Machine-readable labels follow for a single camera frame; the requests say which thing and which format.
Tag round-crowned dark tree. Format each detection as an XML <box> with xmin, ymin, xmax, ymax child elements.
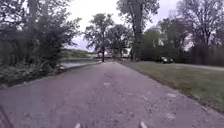
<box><xmin>105</xmin><ymin>23</ymin><xmax>133</xmax><ymax>61</ymax></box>

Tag grey gravel path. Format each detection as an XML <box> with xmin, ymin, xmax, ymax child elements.
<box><xmin>0</xmin><ymin>60</ymin><xmax>224</xmax><ymax>128</ymax></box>

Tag slender dark tree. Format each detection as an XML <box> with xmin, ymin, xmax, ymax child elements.
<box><xmin>83</xmin><ymin>13</ymin><xmax>115</xmax><ymax>63</ymax></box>

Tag tall thick-trunked tree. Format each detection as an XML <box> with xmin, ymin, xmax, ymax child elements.
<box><xmin>115</xmin><ymin>0</ymin><xmax>161</xmax><ymax>62</ymax></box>

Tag grey water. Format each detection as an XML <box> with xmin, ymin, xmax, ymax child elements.
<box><xmin>59</xmin><ymin>58</ymin><xmax>101</xmax><ymax>70</ymax></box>

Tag wooded bank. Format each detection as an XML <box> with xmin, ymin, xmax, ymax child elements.
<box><xmin>61</xmin><ymin>48</ymin><xmax>96</xmax><ymax>60</ymax></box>

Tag dark vehicle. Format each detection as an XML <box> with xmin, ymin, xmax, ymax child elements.
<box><xmin>156</xmin><ymin>56</ymin><xmax>175</xmax><ymax>65</ymax></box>

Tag green grass strip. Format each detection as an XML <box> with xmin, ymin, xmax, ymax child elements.
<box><xmin>118</xmin><ymin>59</ymin><xmax>224</xmax><ymax>114</ymax></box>

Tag thicket of bushes and trees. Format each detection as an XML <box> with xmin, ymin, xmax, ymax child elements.
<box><xmin>0</xmin><ymin>0</ymin><xmax>83</xmax><ymax>88</ymax></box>

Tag row of trees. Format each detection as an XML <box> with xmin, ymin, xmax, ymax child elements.
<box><xmin>139</xmin><ymin>0</ymin><xmax>224</xmax><ymax>66</ymax></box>

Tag pale grey road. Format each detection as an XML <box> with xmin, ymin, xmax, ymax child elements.
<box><xmin>173</xmin><ymin>62</ymin><xmax>224</xmax><ymax>72</ymax></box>

